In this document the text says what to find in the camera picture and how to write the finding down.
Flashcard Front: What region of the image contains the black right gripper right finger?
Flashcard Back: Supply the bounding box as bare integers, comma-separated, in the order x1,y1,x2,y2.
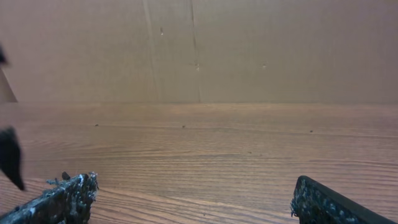
290,175,396,224

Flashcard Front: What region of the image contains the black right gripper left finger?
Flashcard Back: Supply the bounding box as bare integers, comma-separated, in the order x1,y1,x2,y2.
1,172,99,224

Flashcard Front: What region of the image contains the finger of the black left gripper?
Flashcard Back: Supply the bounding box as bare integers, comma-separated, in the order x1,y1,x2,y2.
1,127,25,191

